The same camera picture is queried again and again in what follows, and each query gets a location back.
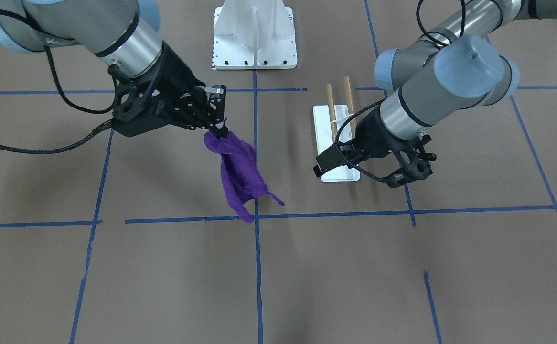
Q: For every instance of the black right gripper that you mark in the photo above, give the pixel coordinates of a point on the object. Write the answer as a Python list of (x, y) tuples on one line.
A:
[(177, 72)]

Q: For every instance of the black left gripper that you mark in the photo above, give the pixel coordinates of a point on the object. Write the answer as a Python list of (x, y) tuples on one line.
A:
[(373, 132)]

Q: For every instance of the purple towel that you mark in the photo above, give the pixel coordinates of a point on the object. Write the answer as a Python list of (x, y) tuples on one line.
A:
[(241, 179)]

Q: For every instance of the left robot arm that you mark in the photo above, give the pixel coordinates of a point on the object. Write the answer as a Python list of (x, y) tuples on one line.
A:
[(448, 68)]

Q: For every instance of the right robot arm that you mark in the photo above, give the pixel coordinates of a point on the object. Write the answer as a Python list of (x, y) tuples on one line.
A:
[(123, 33)]

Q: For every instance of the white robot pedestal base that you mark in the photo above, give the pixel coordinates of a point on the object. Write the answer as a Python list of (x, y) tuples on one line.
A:
[(254, 34)]

